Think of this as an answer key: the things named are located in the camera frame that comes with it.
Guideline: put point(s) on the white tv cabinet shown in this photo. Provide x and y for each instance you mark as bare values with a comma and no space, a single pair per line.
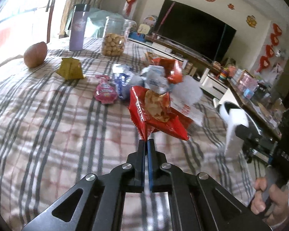
208,74

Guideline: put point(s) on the purple thermos bottle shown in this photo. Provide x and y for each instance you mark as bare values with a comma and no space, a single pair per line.
78,26

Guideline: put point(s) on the red chip bag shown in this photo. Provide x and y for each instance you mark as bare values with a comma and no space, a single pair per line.
151,112

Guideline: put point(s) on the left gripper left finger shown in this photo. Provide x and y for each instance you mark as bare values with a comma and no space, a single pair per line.
137,160

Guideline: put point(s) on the marble side table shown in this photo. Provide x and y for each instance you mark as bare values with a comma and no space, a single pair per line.
234,95

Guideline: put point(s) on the white honeycomb paper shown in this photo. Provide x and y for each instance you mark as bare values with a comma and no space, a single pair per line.
188,91

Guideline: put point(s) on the gold wall decal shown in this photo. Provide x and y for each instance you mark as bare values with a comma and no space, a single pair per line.
251,21

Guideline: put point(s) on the right red heart hanging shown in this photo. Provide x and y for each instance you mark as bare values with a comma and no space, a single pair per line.
268,53

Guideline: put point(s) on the silver wrapper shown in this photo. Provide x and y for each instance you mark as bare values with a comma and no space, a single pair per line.
154,79

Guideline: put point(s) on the white tissue box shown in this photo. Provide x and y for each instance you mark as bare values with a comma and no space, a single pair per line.
233,145

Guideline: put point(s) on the pink snack packet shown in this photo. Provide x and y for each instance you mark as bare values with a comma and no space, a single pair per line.
105,92

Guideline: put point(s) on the large orange snack box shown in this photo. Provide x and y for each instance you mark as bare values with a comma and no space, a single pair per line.
150,58

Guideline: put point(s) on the rainbow stacking rings toy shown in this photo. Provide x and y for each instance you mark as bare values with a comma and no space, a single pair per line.
224,74

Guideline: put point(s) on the yellow pyramid packet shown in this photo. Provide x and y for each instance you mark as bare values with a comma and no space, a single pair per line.
70,69

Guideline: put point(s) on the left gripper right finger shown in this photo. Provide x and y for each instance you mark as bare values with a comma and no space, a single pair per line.
157,177

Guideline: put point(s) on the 1928 milk carton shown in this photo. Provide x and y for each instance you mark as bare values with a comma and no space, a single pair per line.
188,115

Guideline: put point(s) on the plaid tablecloth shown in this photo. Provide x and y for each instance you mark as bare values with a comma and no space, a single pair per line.
53,132

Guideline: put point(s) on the blue white snack bag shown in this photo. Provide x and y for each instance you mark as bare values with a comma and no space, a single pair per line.
124,78

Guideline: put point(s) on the teal covered armchair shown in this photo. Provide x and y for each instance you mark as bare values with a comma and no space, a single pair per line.
96,21

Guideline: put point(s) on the pink toy box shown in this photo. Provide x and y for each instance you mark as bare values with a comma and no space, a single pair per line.
246,81

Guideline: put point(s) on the small red wall decal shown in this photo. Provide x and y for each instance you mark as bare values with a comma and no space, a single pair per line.
231,6

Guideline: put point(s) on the clear cookie jar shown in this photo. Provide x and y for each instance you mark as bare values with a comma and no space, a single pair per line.
114,36

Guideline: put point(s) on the white round trash bin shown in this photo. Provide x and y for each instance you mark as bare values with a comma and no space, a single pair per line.
224,108

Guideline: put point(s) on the red apple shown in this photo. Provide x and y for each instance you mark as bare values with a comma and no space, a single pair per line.
35,55

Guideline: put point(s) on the orange red snack bag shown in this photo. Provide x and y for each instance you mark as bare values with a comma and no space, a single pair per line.
172,68

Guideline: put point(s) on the person's right hand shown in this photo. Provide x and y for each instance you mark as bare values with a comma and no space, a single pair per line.
279,198

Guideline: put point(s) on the black television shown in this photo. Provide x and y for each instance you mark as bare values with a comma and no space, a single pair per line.
194,29

